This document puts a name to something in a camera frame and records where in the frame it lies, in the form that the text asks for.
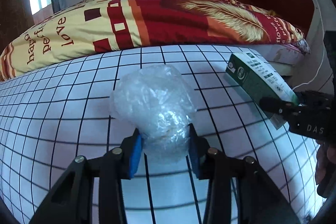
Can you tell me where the green white small box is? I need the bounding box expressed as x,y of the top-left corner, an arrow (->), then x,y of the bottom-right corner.
226,52 -> 299,129

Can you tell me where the clear plastic bag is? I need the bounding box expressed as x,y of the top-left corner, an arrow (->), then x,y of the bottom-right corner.
110,64 -> 198,162

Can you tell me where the person right hand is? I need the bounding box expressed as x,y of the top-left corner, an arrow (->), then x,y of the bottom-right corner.
315,140 -> 335,198

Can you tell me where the white grid tablecloth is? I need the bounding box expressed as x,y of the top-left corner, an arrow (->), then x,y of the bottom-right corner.
1,45 -> 324,223

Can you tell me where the red yellow quilt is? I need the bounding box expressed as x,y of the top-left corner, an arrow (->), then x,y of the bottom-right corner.
1,0 -> 304,81

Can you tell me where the bed mattress and frame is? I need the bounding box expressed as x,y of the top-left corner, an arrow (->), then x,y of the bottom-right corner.
249,37 -> 312,76

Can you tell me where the white power cable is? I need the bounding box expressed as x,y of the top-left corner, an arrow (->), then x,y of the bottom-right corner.
291,0 -> 334,90

